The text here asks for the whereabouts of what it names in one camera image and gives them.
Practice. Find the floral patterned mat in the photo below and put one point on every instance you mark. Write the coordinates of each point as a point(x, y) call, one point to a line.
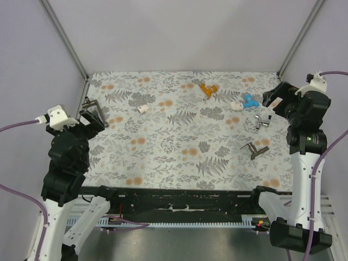
point(185, 141)

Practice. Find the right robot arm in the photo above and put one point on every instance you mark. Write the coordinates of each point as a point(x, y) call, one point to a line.
point(299, 228)

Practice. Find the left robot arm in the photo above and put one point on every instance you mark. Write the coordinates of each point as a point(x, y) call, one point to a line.
point(69, 162)

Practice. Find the aluminium frame post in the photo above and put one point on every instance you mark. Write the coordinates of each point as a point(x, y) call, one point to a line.
point(64, 38)
point(301, 35)

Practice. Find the orange plastic faucet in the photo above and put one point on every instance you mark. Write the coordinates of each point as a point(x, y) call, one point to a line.
point(208, 90)

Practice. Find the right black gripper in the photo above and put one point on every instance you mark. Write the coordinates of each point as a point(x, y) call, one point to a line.
point(285, 90)

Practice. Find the left aluminium frame post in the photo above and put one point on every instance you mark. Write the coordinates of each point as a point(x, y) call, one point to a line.
point(64, 38)

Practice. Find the blue plastic faucet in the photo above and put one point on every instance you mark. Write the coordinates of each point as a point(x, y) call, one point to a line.
point(249, 101)

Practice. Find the right aluminium frame post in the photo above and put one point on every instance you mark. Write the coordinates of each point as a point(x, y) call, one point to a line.
point(301, 35)

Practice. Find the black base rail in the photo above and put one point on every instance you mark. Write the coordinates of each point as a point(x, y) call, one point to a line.
point(184, 205)

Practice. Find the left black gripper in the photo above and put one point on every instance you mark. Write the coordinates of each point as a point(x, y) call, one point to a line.
point(93, 128)

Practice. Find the dark metal faucet left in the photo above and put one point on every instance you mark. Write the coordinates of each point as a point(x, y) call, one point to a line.
point(93, 105)

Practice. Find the white slotted cable duct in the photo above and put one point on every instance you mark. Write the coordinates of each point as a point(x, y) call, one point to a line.
point(244, 221)

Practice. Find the white plastic elbow fitting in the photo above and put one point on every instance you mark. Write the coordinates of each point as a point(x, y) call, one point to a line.
point(237, 106)

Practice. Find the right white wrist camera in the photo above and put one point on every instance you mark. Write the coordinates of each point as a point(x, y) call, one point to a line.
point(316, 82)

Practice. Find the small chrome faucet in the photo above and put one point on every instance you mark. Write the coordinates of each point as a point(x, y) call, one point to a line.
point(262, 122)

